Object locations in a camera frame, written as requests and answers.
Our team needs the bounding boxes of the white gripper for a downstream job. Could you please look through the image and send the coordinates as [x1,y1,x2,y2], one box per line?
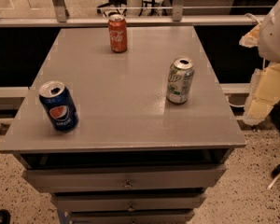
[239,0,280,125]

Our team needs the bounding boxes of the blue Pepsi can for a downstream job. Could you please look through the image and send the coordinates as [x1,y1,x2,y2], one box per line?
[39,80,78,132]

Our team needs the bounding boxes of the white green 7UP can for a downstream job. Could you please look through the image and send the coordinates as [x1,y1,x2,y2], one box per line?
[166,56,194,104]

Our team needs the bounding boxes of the orange Coca-Cola can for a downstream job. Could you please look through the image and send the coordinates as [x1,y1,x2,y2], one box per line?
[108,14,127,52]

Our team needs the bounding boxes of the black white caster leg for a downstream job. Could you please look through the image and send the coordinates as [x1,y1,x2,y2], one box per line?
[267,164,280,189]

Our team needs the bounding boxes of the grey drawer cabinet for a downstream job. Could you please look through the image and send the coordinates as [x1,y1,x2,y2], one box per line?
[0,26,245,224]

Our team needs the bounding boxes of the black shoe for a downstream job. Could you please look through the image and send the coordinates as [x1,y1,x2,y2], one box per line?
[0,209,10,224]

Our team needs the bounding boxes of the white cable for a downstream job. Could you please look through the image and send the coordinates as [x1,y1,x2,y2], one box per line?
[245,12,261,26]

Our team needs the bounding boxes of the metal railing frame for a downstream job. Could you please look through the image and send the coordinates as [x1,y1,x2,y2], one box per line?
[0,0,280,28]

